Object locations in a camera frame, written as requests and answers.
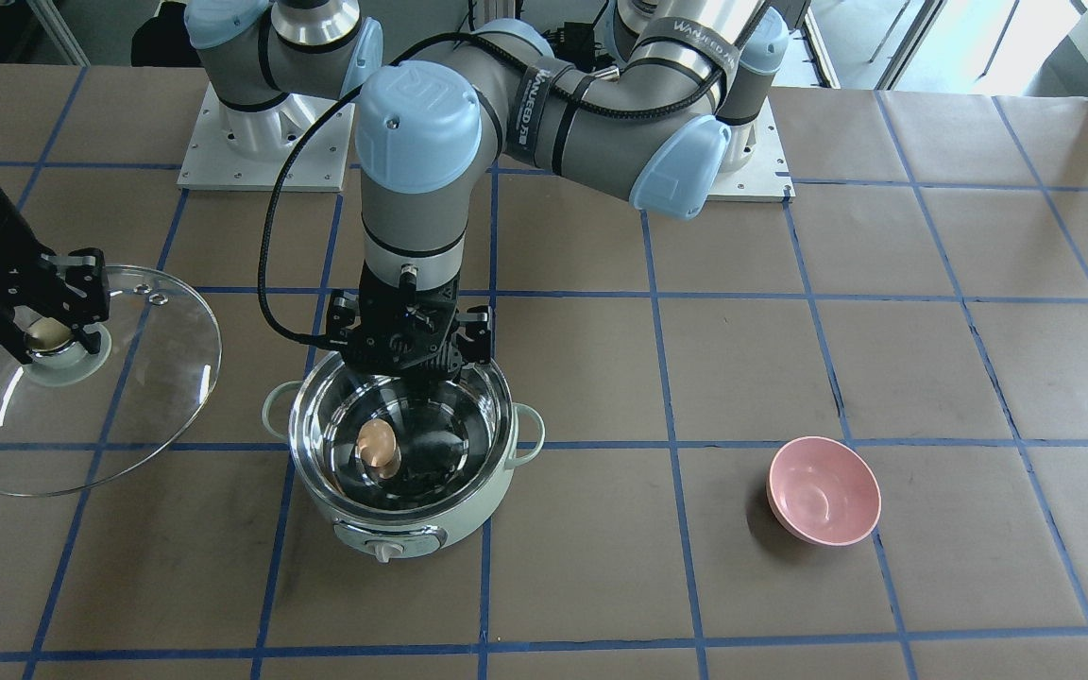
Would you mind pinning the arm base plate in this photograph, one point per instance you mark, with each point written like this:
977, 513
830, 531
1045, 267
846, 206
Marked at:
763, 175
231, 150

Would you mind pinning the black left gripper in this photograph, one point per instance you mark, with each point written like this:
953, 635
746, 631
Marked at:
344, 314

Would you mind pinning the mint green electric pot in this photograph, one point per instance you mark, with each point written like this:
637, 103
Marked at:
458, 446

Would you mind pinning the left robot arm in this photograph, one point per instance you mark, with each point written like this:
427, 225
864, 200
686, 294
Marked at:
695, 75

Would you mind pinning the pink bowl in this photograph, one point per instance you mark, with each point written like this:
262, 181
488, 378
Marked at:
823, 492

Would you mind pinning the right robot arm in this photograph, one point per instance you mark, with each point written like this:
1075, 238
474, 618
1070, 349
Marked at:
259, 56

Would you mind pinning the glass pot lid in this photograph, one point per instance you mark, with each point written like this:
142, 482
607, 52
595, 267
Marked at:
71, 420

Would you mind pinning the brown egg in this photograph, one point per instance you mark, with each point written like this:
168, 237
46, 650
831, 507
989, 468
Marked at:
377, 447

